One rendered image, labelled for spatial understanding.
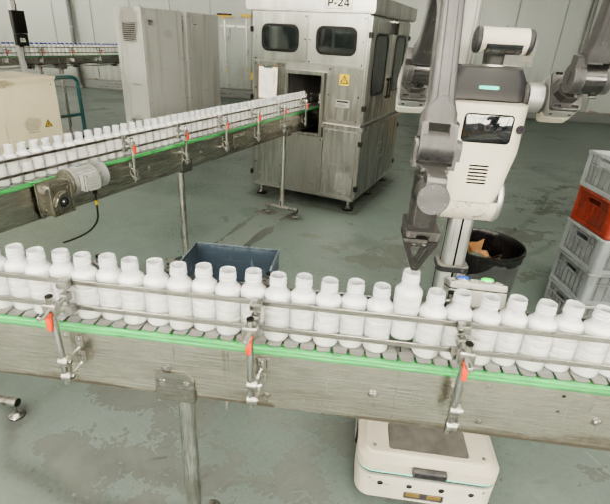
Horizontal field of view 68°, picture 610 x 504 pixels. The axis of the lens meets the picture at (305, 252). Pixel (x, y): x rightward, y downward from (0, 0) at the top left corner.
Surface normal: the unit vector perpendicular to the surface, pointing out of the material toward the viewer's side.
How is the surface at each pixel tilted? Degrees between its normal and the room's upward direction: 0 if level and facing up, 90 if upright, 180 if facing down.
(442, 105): 57
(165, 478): 0
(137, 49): 90
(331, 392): 90
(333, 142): 90
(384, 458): 31
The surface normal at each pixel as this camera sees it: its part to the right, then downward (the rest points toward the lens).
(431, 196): -0.14, 0.41
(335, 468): 0.05, -0.90
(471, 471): -0.02, -0.55
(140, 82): -0.43, 0.37
